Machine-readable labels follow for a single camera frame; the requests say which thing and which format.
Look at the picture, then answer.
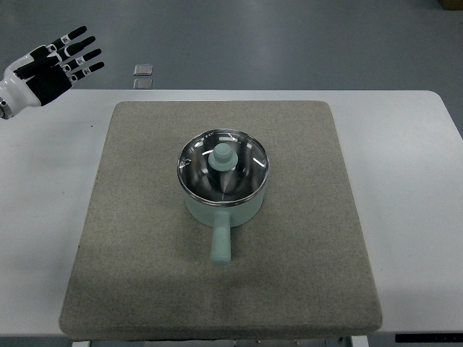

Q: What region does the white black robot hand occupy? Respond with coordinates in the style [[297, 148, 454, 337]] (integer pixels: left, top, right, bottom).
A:
[[1, 26, 104, 118]]

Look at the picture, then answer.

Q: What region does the glass lid green knob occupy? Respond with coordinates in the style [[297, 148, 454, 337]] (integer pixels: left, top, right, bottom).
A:
[[177, 129, 270, 207]]

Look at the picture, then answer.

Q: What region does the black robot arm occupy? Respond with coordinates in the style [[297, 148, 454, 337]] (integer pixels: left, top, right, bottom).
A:
[[0, 98, 14, 120]]

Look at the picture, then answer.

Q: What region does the lower metal floor plate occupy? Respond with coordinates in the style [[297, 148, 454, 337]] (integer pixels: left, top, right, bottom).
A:
[[133, 78, 153, 90]]

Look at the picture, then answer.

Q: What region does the metal floor plate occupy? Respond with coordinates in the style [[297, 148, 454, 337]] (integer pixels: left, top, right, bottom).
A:
[[133, 64, 153, 76], [133, 78, 153, 90]]

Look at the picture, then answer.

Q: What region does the upper metal floor plate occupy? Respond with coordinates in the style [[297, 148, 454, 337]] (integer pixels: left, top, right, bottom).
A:
[[133, 64, 153, 76]]

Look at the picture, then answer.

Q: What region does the mint green saucepan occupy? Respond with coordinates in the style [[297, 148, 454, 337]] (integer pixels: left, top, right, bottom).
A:
[[177, 129, 271, 269]]

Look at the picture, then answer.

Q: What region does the beige felt mat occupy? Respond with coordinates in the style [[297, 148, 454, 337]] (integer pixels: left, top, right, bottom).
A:
[[59, 100, 383, 340]]

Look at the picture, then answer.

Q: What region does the cardboard box corner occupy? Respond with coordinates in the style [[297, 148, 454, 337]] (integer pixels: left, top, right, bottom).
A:
[[439, 0, 463, 11]]

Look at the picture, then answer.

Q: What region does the black panel under table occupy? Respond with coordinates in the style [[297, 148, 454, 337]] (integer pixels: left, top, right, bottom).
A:
[[394, 333, 463, 343]]

